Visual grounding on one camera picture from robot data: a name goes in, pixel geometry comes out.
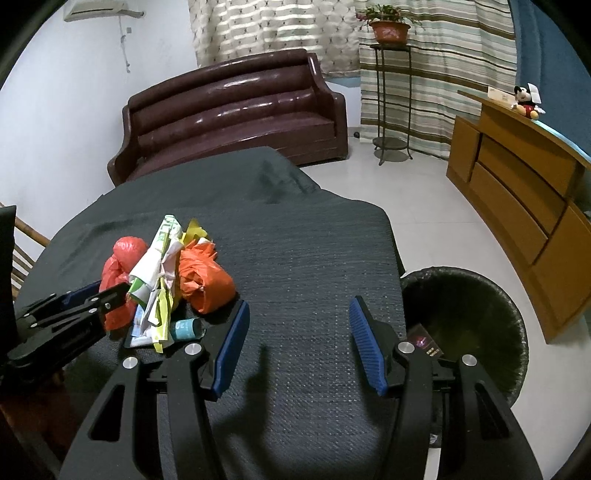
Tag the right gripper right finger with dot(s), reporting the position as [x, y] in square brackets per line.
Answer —
[481, 437]

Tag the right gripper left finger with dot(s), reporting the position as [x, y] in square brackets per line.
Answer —
[119, 437]

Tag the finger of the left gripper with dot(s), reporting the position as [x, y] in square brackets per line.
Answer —
[69, 298]
[74, 306]

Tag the small teal tube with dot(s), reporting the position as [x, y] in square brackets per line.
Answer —
[187, 330]

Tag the red plastic bag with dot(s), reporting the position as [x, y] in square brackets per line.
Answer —
[126, 252]

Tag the dark red cigarette pack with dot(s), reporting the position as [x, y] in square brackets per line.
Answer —
[420, 338]

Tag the orange plastic bag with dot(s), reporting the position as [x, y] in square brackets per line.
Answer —
[203, 283]

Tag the green white paper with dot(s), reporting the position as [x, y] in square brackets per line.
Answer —
[152, 287]

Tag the yellow wrapper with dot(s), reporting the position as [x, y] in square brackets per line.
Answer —
[194, 233]

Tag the black lined trash bin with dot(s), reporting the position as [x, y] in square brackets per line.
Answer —
[464, 312]

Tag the bamboo chair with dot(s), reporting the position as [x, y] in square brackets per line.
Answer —
[22, 261]

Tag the dark grey tablecloth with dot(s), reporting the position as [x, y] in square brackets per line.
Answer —
[299, 405]

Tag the wooden sideboard cabinet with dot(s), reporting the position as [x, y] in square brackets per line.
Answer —
[521, 177]

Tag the white air conditioner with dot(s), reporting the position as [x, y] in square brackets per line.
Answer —
[89, 9]

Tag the brown leather sofa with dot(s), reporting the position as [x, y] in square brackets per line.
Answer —
[278, 100]

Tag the striped curtain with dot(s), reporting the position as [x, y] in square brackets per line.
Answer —
[460, 48]

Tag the small box on cabinet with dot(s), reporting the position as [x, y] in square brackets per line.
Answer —
[501, 97]

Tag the Mickey Mouse plush toy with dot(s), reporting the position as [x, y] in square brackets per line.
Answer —
[527, 101]

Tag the blue curtain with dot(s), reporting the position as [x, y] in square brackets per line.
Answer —
[546, 59]

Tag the patterned beige curtain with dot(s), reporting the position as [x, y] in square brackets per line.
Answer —
[225, 30]

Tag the potted plant in clay pot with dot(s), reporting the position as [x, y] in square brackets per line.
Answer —
[390, 24]

